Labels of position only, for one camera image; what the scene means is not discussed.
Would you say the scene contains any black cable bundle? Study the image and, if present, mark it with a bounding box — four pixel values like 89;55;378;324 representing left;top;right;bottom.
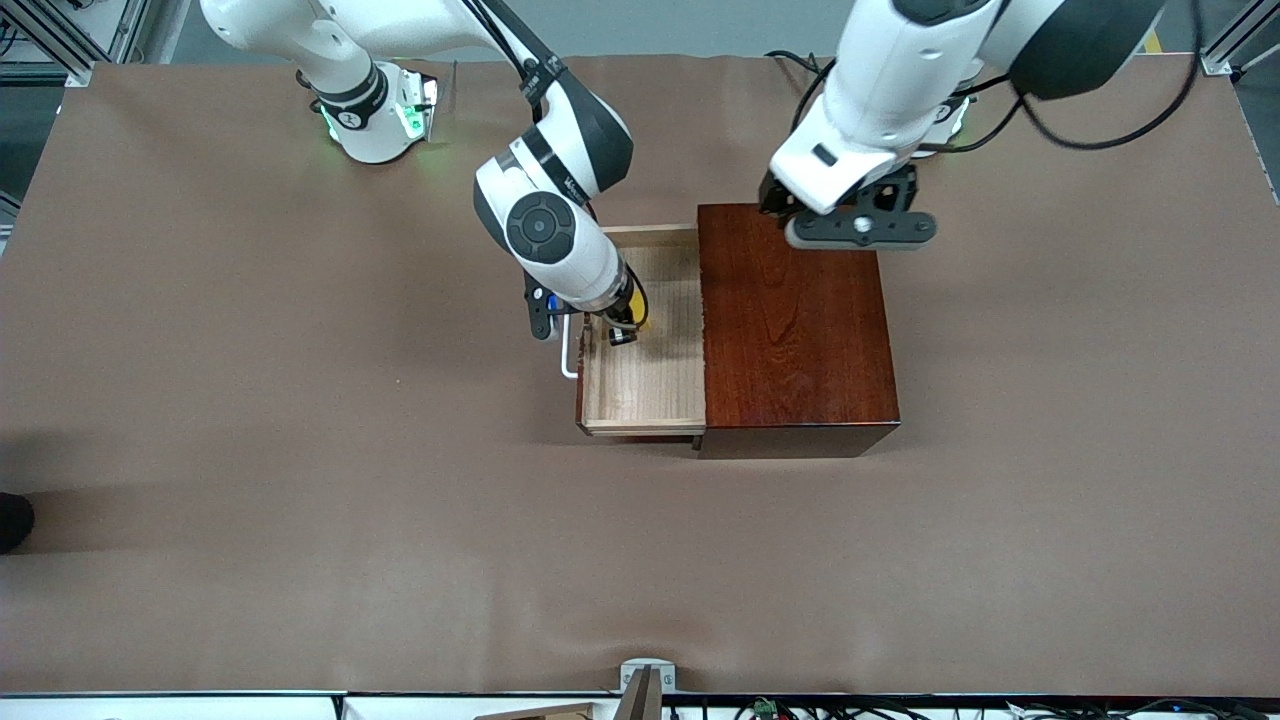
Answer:
670;697;1280;720

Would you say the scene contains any white table edge rail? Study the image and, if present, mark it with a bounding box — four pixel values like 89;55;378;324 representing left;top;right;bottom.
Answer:
0;690;626;720

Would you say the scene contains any brown cardboard piece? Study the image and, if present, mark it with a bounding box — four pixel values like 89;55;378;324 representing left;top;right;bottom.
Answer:
473;702;601;720

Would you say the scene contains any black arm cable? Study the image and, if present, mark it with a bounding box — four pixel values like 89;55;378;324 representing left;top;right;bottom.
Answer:
455;0;571;106
765;0;1204;153

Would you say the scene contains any black ribbed round object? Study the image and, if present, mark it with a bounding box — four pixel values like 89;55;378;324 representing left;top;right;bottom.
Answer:
0;493;35;554

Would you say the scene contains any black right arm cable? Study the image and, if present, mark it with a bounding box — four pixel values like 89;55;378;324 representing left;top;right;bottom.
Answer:
455;0;571;106

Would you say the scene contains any light wood drawer white handle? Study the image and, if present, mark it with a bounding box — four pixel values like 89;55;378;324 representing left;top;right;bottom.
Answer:
560;224;709;438

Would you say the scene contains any brown table cover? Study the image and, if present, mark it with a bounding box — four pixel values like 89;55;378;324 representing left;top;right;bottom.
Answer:
0;52;1280;698

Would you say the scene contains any aluminium frame post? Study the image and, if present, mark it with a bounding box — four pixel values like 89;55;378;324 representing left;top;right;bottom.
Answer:
0;0;191;89
1200;0;1280;81

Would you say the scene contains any silver metal bracket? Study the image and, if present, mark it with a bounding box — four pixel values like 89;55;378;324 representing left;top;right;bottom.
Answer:
619;658;677;720

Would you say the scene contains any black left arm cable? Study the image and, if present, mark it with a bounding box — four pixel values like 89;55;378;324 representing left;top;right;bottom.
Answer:
765;0;1204;153

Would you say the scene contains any dark red wooden cabinet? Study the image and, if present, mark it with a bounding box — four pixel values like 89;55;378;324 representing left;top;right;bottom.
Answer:
697;203;902;461

